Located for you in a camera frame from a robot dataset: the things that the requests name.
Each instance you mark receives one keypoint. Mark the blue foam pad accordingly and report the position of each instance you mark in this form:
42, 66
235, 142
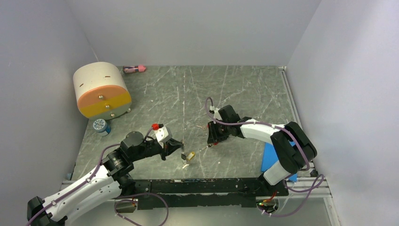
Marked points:
269, 159

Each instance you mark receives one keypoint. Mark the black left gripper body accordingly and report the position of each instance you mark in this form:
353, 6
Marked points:
153, 149

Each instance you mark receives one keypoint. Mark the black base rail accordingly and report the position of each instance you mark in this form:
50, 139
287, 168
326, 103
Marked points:
244, 192

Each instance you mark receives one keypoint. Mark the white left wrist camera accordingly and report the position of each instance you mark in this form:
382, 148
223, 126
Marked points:
163, 134

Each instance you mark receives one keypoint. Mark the pink capped small bottle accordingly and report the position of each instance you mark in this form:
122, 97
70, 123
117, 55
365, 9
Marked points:
134, 69

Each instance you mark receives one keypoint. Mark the small blue white jar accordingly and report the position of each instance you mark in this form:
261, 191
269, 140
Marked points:
101, 127

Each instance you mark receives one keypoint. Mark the silver key with red tag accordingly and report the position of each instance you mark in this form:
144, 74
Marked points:
205, 127

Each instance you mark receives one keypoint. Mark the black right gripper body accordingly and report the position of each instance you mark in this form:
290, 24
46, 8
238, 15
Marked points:
219, 132

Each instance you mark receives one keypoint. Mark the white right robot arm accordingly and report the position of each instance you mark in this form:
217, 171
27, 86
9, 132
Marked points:
293, 148

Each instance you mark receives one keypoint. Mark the aluminium frame rail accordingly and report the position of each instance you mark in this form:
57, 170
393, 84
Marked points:
319, 186

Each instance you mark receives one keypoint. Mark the white round drawer cabinet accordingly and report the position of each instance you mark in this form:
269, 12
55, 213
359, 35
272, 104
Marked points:
101, 92

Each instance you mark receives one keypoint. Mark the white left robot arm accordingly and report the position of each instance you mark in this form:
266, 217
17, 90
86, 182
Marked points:
93, 174

